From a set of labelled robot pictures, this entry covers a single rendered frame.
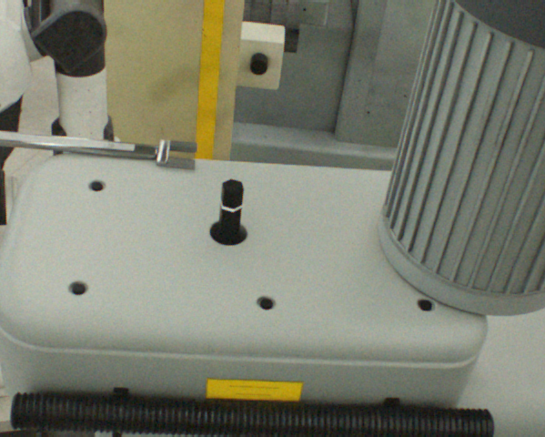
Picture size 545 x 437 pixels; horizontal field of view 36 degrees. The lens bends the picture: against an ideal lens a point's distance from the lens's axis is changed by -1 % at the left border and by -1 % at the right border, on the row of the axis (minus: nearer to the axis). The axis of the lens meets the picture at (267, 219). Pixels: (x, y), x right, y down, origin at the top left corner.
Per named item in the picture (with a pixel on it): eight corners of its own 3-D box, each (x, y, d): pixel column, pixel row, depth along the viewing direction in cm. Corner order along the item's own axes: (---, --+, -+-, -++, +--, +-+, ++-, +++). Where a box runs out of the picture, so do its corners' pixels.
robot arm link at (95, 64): (53, 46, 155) (47, -25, 146) (103, 45, 157) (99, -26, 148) (54, 78, 146) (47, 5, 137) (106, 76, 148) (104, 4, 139)
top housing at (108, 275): (-7, 429, 83) (-29, 320, 72) (37, 246, 102) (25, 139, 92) (459, 444, 87) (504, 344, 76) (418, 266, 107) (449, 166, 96)
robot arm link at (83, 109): (51, 156, 166) (41, 54, 152) (116, 151, 169) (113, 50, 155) (53, 191, 158) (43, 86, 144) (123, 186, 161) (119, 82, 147)
